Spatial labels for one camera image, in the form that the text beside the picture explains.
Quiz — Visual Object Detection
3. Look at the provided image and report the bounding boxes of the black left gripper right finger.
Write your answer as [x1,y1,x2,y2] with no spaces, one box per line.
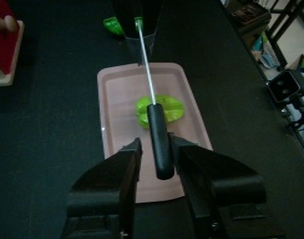
[167,132,285,239]

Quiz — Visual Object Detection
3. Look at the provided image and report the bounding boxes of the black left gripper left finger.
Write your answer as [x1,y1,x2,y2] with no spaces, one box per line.
[60,136,144,239]

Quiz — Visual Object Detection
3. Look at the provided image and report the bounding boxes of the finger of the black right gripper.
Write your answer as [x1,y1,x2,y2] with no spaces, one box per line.
[109,0,143,65]
[143,0,167,63]

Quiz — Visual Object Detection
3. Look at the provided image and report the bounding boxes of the bright green toy vegetable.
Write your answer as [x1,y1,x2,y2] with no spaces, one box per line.
[103,16,145,37]

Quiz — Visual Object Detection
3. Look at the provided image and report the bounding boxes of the brown cardboard box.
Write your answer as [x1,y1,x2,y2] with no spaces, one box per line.
[228,0,273,28]

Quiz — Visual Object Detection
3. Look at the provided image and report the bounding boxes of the pink plastic tray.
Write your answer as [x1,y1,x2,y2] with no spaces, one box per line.
[96,62,215,204]

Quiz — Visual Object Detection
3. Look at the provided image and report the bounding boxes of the blue and white papers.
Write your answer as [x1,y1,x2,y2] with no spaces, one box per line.
[251,31,281,70]

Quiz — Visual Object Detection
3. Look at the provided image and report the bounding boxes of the yellow-green toy lettuce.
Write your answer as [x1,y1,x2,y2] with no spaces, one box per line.
[135,94,185,131]

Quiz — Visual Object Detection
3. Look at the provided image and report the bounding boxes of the red wooden drawer box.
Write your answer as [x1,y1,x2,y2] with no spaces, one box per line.
[0,0,27,88]

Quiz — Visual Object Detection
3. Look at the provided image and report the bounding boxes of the black camera cable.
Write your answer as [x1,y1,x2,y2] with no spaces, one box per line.
[281,96,304,133]

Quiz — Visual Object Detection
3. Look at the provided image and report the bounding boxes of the black metal stand frame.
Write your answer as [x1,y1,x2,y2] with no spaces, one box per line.
[264,0,304,72]

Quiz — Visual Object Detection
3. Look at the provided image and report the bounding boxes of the black table-level camera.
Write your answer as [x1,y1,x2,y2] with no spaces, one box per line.
[264,68,304,105]

